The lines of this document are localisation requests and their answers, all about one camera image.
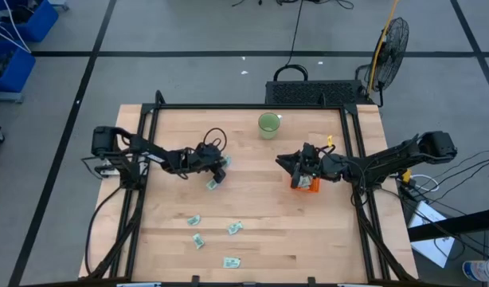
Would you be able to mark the white plastic bottle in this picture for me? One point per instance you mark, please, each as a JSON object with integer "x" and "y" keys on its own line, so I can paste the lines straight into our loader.
{"x": 476, "y": 271}

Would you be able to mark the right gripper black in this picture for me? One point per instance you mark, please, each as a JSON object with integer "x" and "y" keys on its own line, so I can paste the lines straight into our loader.
{"x": 324, "y": 165}

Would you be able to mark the orange plastic basket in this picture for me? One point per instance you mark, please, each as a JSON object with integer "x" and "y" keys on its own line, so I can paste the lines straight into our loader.
{"x": 315, "y": 185}

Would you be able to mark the blue storage bin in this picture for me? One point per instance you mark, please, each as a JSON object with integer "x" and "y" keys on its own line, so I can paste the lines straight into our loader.
{"x": 17, "y": 71}
{"x": 41, "y": 22}

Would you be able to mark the light green ribbed cup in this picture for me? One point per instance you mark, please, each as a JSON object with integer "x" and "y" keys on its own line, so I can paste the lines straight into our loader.
{"x": 268, "y": 133}

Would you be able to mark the yellow label tag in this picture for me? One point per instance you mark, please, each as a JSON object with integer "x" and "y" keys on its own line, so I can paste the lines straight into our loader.
{"x": 329, "y": 140}

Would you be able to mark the green-white sweetener packet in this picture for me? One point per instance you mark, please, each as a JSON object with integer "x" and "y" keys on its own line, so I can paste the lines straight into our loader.
{"x": 235, "y": 227}
{"x": 228, "y": 161}
{"x": 210, "y": 185}
{"x": 231, "y": 262}
{"x": 194, "y": 220}
{"x": 305, "y": 182}
{"x": 198, "y": 241}

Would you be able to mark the white paper box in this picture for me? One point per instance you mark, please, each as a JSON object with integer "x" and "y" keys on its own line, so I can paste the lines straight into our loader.
{"x": 431, "y": 247}

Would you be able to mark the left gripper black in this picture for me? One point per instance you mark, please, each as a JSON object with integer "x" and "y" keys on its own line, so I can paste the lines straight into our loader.
{"x": 204, "y": 158}

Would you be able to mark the black metal beam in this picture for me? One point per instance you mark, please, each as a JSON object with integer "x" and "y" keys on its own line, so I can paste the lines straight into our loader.
{"x": 455, "y": 225}

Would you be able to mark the white power strip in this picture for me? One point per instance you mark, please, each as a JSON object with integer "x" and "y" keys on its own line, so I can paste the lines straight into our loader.
{"x": 107, "y": 171}

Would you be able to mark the black aluminium table frame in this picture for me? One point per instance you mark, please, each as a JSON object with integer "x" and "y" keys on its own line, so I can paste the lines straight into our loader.
{"x": 248, "y": 106}

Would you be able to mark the black floor fan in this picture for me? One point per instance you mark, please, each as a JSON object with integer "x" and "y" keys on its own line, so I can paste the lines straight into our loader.
{"x": 390, "y": 56}

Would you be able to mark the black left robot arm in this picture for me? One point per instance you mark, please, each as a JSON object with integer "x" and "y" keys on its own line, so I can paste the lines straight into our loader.
{"x": 157, "y": 153}

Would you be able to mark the black computer case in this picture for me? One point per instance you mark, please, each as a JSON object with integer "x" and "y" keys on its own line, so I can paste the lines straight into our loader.
{"x": 312, "y": 92}

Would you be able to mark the black table clamp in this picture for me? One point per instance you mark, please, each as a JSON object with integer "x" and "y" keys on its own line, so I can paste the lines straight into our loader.
{"x": 311, "y": 281}
{"x": 194, "y": 281}

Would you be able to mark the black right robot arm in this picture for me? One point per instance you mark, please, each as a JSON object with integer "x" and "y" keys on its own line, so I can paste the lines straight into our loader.
{"x": 392, "y": 159}

